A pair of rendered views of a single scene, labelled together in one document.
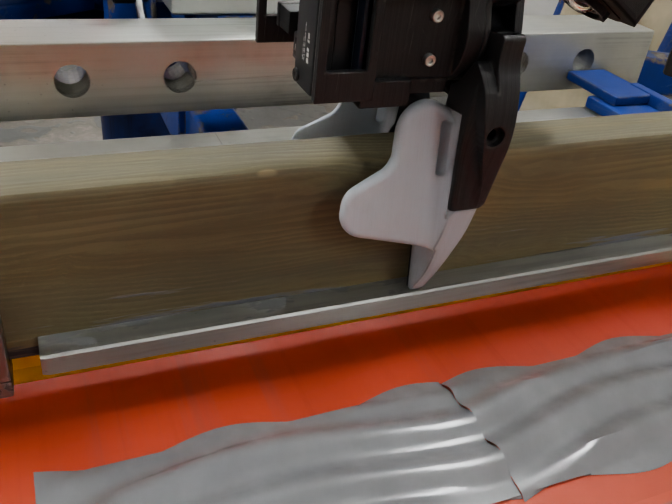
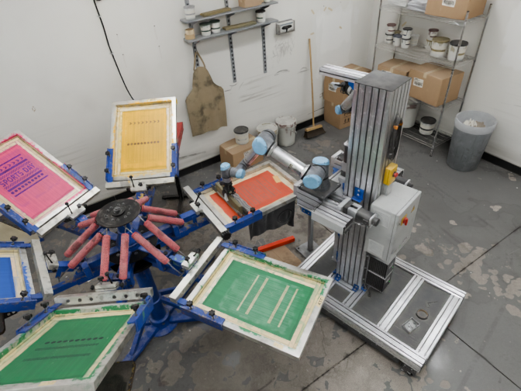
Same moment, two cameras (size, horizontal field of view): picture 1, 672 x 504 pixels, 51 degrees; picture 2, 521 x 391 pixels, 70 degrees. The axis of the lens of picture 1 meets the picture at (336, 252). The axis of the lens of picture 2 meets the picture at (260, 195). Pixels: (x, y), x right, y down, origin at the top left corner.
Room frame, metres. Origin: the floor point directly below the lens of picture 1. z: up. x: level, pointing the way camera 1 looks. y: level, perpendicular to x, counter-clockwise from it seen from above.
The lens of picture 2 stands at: (0.21, 2.39, 2.93)
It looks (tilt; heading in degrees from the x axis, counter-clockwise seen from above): 38 degrees down; 266
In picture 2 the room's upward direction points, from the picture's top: 5 degrees counter-clockwise
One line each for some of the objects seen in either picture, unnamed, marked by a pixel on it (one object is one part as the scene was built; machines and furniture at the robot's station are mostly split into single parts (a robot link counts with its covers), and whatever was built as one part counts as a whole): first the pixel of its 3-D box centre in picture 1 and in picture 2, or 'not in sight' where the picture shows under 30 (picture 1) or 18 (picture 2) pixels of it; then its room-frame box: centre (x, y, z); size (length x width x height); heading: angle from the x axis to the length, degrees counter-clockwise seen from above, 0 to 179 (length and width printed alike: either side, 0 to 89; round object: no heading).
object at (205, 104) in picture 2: not in sight; (204, 93); (0.48, -2.13, 1.06); 0.53 x 0.07 x 1.05; 26
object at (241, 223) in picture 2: not in sight; (244, 221); (0.19, 0.22, 0.97); 0.30 x 0.05 x 0.07; 26
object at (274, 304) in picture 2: not in sight; (236, 278); (0.29, 0.84, 1.05); 1.08 x 0.61 x 0.23; 146
